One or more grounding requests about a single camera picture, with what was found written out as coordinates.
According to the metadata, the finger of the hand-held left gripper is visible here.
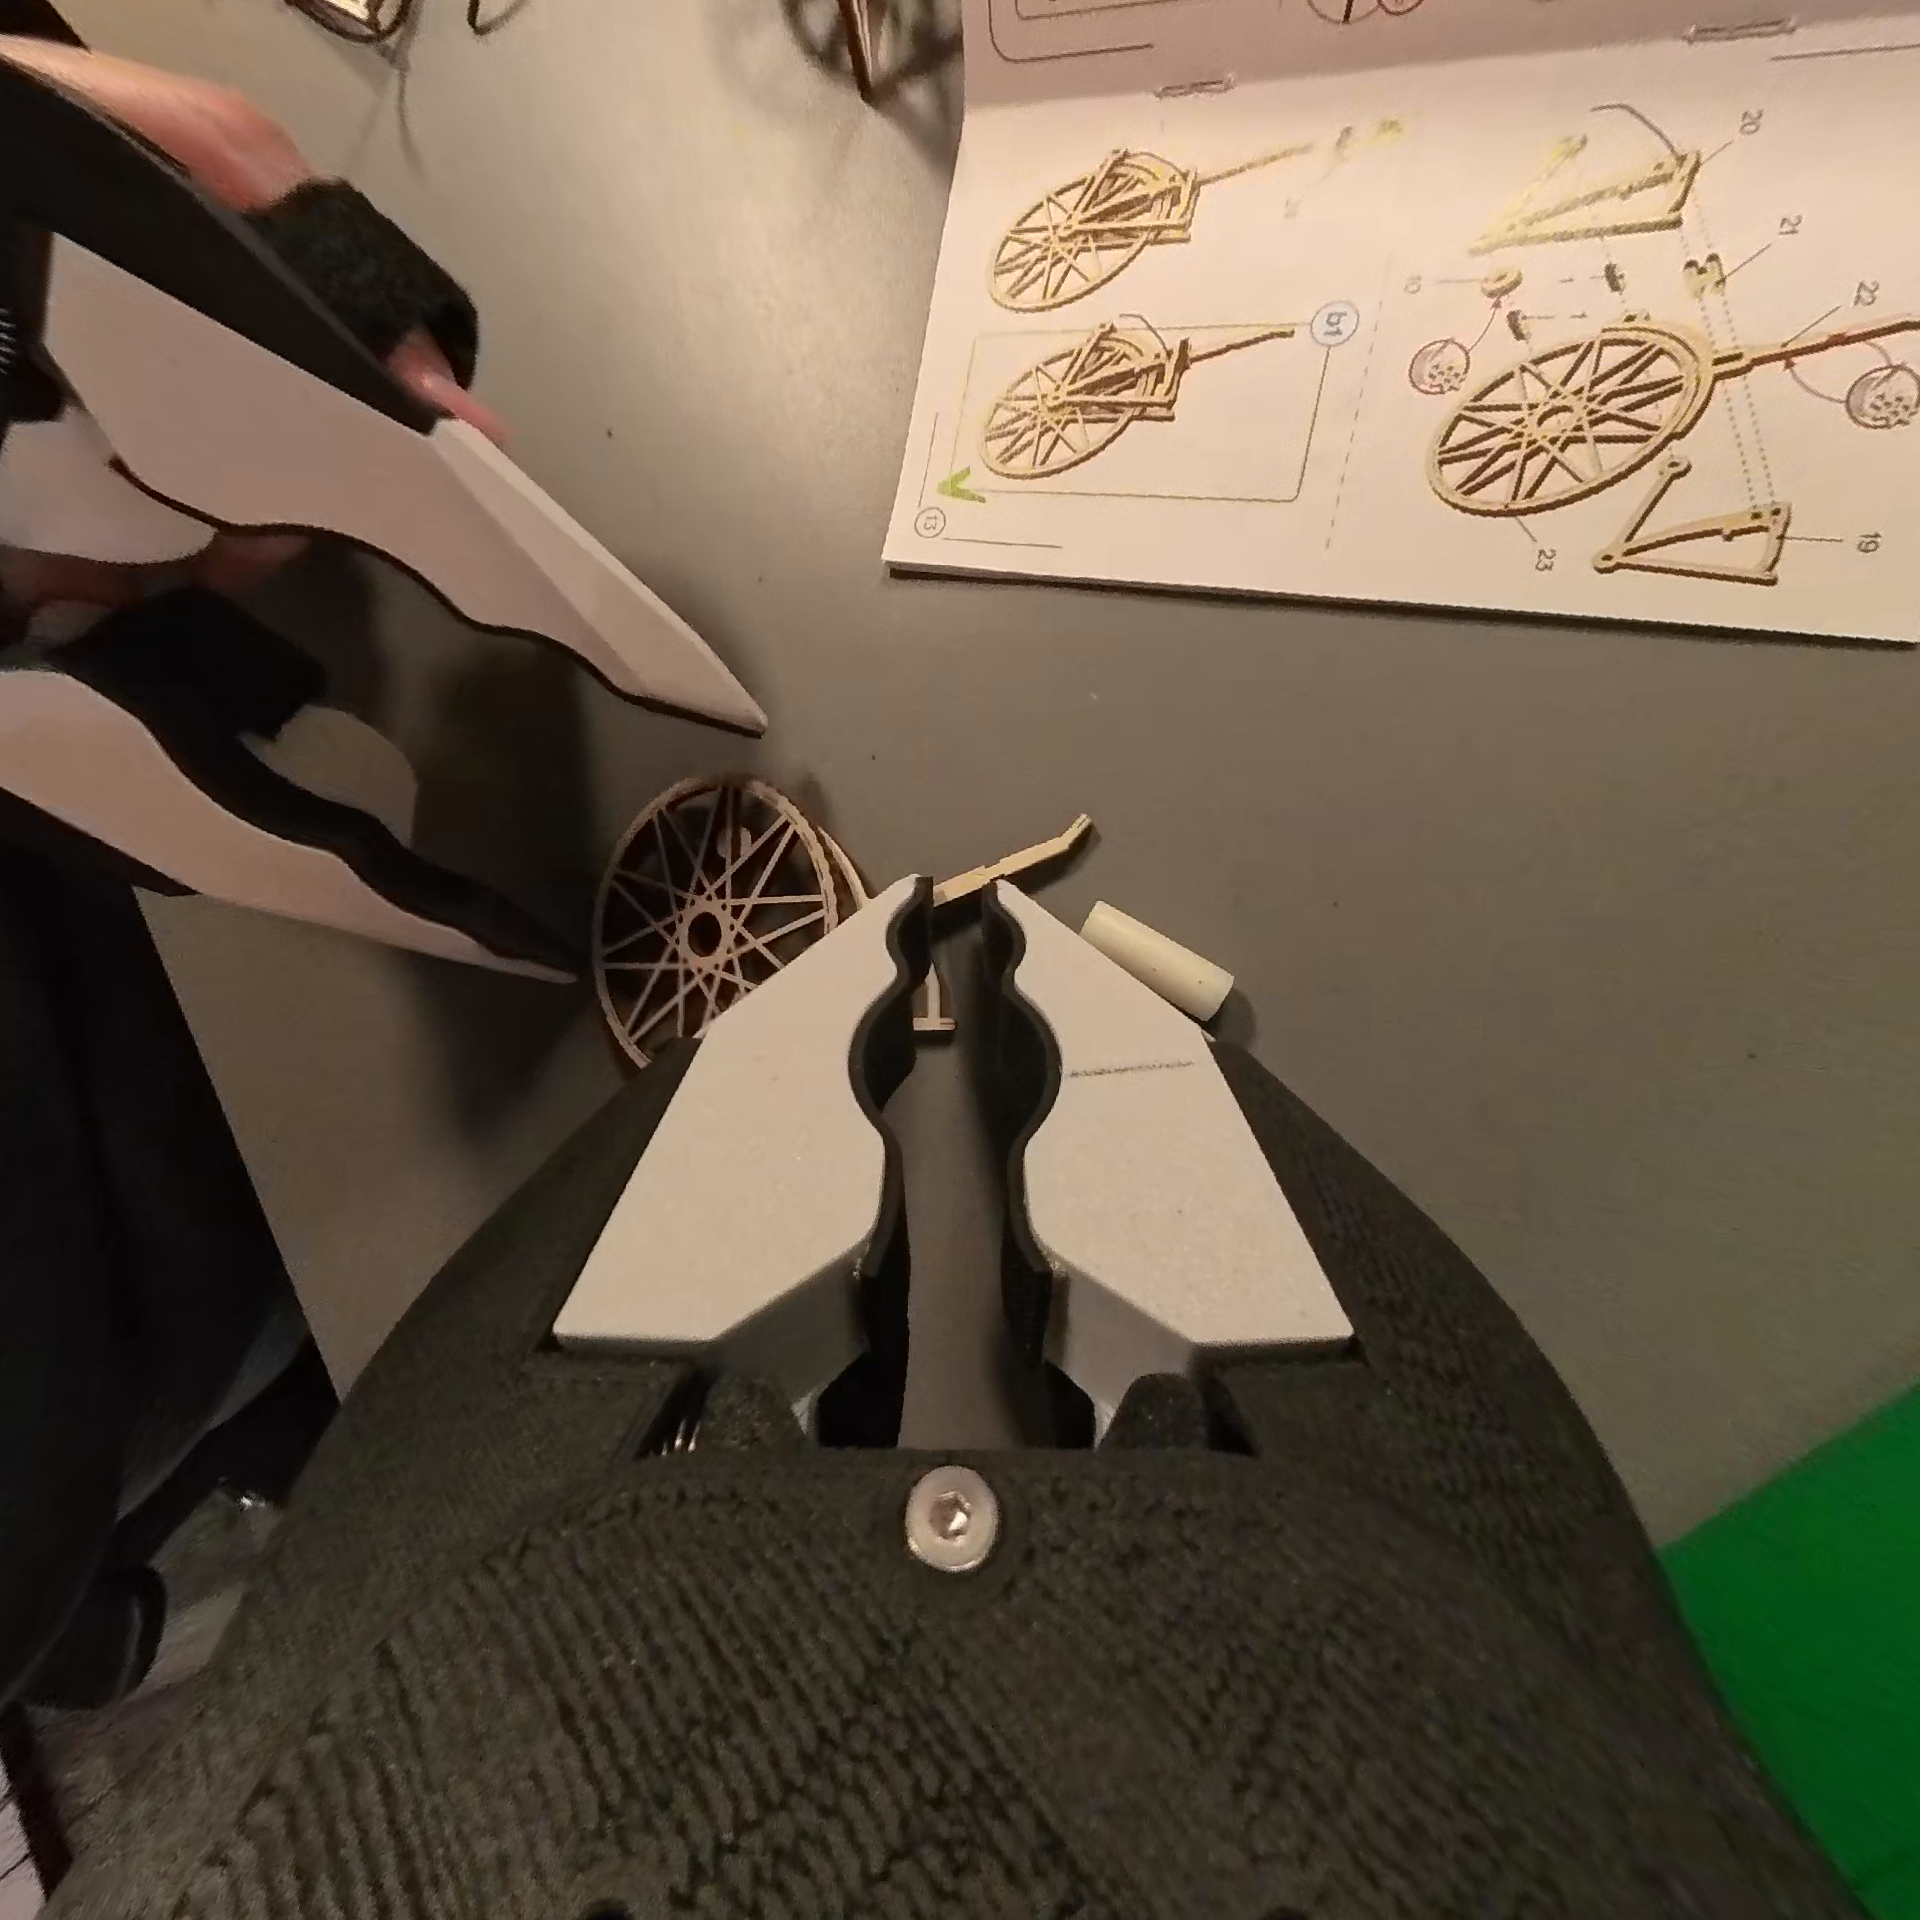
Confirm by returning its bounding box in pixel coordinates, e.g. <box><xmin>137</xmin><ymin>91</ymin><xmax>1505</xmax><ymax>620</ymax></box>
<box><xmin>0</xmin><ymin>669</ymin><xmax>585</xmax><ymax>987</ymax></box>
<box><xmin>0</xmin><ymin>239</ymin><xmax>773</xmax><ymax>741</ymax></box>

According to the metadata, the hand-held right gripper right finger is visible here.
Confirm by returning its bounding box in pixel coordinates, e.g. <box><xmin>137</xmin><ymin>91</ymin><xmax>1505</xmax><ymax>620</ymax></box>
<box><xmin>977</xmin><ymin>882</ymin><xmax>1356</xmax><ymax>1418</ymax></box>

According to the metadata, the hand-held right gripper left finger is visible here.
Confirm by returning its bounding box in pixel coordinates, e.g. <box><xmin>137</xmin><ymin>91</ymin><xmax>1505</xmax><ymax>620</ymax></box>
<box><xmin>552</xmin><ymin>873</ymin><xmax>940</xmax><ymax>1426</ymax></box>

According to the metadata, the wooden spoked wheel assembly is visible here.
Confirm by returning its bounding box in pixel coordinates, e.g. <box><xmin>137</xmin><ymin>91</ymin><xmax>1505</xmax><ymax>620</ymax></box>
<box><xmin>595</xmin><ymin>775</ymin><xmax>1091</xmax><ymax>1074</ymax></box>

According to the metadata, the person's left hand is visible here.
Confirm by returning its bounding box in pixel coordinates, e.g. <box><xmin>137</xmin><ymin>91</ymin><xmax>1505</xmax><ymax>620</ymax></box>
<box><xmin>0</xmin><ymin>37</ymin><xmax>523</xmax><ymax>438</ymax></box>

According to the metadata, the white wax stick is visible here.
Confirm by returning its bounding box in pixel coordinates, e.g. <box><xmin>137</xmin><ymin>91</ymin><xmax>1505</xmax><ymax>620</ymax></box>
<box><xmin>1079</xmin><ymin>898</ymin><xmax>1241</xmax><ymax>1030</ymax></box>

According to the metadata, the person's dark clothing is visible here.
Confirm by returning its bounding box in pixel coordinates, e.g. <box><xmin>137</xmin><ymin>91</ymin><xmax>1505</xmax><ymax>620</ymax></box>
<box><xmin>0</xmin><ymin>839</ymin><xmax>337</xmax><ymax>1920</ymax></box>

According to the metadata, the green mat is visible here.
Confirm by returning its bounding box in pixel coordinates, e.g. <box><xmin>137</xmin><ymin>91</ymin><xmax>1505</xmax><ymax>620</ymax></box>
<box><xmin>1654</xmin><ymin>1380</ymin><xmax>1920</xmax><ymax>1920</ymax></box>

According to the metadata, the paper instruction booklet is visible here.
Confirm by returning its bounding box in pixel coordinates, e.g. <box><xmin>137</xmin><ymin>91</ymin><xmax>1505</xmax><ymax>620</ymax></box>
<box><xmin>885</xmin><ymin>0</ymin><xmax>1920</xmax><ymax>648</ymax></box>

